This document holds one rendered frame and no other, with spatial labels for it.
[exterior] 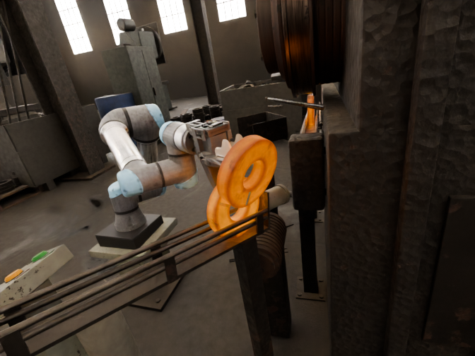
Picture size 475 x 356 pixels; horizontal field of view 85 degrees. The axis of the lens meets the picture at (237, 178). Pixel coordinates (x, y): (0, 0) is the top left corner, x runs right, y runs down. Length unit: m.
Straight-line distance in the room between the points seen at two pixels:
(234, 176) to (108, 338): 0.62
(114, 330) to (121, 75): 3.96
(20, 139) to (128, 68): 1.74
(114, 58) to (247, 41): 7.47
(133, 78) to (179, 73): 8.07
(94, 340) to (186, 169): 0.52
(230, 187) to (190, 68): 11.71
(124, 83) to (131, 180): 3.83
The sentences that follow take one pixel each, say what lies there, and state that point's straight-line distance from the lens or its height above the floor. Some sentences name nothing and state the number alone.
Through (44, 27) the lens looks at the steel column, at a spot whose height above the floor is 1.70.
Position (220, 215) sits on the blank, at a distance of 0.60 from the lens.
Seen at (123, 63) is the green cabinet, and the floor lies 1.29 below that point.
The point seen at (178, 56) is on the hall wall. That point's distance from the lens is 12.35.
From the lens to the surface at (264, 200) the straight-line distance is 0.68.
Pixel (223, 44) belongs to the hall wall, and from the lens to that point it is 11.59.
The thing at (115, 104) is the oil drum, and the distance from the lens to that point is 4.33.
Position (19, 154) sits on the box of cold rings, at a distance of 3.62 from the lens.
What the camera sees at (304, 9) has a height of 1.12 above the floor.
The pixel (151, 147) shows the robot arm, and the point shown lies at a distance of 1.17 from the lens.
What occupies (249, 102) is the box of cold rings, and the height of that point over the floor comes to 0.56.
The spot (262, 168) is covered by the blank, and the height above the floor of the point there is 0.81.
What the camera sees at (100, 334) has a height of 0.42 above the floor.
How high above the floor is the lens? 1.02
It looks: 23 degrees down
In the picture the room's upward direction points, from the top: 10 degrees counter-clockwise
